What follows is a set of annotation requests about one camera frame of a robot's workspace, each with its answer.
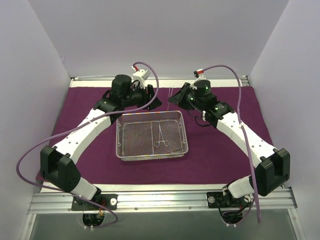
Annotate aluminium front frame rail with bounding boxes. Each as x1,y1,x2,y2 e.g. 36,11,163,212
27,189,298,214

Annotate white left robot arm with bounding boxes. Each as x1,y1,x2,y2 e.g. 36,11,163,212
40,69,162,210

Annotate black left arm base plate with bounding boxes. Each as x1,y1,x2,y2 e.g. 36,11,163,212
71,193,118,211

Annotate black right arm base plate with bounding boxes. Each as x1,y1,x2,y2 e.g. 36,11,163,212
206,191,252,208

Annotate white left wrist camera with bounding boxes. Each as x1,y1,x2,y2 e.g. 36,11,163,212
132,65,151,89

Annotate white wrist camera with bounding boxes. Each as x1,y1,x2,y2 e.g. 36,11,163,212
190,69,207,89
132,65,151,89

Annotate wire mesh instrument tray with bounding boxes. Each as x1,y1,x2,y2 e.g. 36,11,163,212
115,110,189,162

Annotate steel surgical scissors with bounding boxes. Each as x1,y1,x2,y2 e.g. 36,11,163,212
154,124,170,148

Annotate steel surgical forceps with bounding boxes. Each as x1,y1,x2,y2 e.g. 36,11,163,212
167,86,174,110

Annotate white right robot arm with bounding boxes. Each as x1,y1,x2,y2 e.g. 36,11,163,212
168,79,291,207

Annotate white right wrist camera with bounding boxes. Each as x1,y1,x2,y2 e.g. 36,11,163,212
190,69,207,89

